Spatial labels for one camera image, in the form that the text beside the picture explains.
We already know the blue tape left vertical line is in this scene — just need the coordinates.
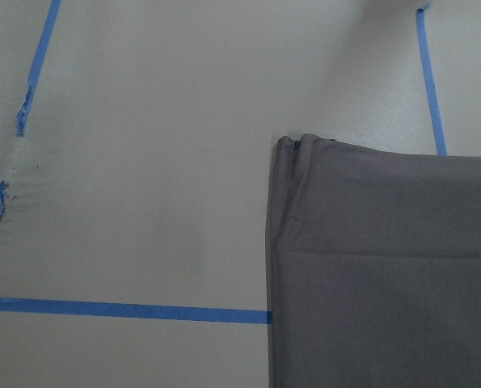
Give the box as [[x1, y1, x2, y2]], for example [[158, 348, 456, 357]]
[[0, 1, 61, 225]]

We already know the dark brown t-shirt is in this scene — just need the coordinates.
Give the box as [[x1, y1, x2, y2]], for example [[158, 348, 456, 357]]
[[268, 134, 481, 387]]

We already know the blue tape vertical line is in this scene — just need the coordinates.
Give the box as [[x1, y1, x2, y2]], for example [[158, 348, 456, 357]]
[[0, 1, 61, 225], [415, 2, 448, 156]]

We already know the blue tape centre vertical line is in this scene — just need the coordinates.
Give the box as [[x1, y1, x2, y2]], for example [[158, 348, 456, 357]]
[[415, 2, 448, 156]]

